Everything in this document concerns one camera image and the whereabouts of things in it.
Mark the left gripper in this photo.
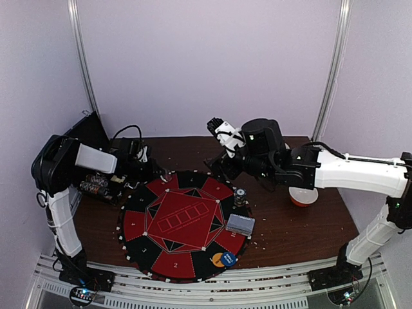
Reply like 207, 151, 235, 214
128, 157, 165, 182

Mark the deck of blue cards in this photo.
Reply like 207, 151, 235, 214
225, 214, 256, 236

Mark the blue small blind button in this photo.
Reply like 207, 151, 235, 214
220, 252, 238, 267

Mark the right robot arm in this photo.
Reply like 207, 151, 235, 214
206, 118, 411, 285

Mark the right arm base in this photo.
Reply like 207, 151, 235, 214
308, 264, 363, 291

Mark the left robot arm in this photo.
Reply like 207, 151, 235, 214
31, 135, 167, 286

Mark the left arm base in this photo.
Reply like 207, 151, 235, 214
59, 267, 115, 292

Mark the black poker set case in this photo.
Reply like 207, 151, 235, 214
65, 112, 143, 205

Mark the round poker table mat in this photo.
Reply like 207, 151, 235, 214
117, 171, 253, 283

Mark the poker chips row in case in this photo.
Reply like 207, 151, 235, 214
80, 174, 109, 198

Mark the white and orange bowl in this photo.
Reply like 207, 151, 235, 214
288, 187, 319, 207

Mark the orange big blind button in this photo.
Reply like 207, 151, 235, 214
211, 252, 224, 268

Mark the right aluminium frame post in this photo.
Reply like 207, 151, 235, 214
311, 0, 353, 142

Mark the aluminium frame post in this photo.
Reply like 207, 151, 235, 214
311, 0, 353, 142
67, 0, 100, 117

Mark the front aluminium rail frame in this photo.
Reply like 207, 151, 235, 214
25, 252, 398, 309

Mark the left aluminium frame post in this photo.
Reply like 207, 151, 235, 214
67, 0, 100, 117

